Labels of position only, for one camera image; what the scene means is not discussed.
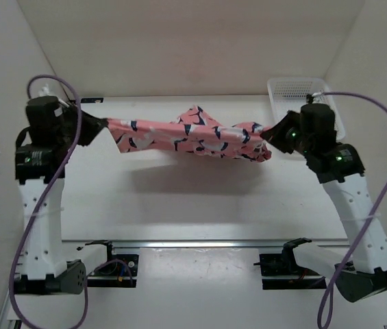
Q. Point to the white perforated plastic basket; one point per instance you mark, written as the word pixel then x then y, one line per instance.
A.
pixel 289 93

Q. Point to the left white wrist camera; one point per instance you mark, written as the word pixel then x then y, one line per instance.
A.
pixel 45 91

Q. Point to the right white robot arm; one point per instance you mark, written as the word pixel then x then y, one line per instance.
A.
pixel 341 174

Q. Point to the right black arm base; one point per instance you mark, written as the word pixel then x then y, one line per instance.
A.
pixel 280 272

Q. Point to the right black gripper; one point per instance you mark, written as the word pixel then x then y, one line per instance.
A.
pixel 275 136

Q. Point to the pink shark print shorts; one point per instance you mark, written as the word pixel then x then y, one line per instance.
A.
pixel 194 132

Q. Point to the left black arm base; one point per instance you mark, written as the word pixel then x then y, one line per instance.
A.
pixel 106 267

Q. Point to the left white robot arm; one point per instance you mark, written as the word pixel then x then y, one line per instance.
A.
pixel 40 158

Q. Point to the aluminium frame rail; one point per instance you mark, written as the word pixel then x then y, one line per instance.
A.
pixel 250 243

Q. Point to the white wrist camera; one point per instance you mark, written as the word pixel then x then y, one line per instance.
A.
pixel 310 97
pixel 45 91

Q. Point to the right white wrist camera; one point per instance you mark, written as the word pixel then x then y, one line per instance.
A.
pixel 310 97

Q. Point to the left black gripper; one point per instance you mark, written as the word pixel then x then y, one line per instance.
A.
pixel 92 127

